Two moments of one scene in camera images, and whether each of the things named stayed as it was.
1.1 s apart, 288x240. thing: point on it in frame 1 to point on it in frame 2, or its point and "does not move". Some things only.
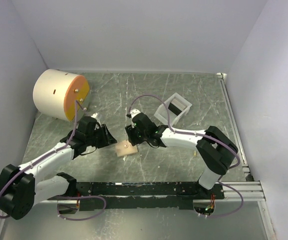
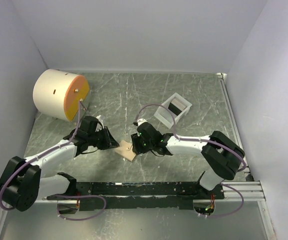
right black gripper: x=131 y=132 to x=137 y=148
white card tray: x=177 y=106 does not move
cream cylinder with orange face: x=55 y=93 does not move
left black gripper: x=107 y=139 does not move
